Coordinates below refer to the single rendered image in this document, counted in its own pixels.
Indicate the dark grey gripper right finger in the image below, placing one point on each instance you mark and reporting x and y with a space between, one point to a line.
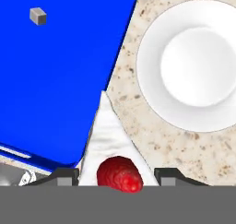
167 176

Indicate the white cake slice with strawberry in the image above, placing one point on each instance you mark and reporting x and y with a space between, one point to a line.
111 147

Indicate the small beige cube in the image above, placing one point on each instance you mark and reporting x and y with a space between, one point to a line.
38 16

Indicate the blue tray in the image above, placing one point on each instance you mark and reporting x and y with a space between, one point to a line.
58 71

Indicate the grey metal sink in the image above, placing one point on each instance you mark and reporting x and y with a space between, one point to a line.
15 175

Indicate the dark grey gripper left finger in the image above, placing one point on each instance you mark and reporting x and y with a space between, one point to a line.
66 177

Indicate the white round plate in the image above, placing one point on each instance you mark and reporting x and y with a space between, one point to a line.
192 64

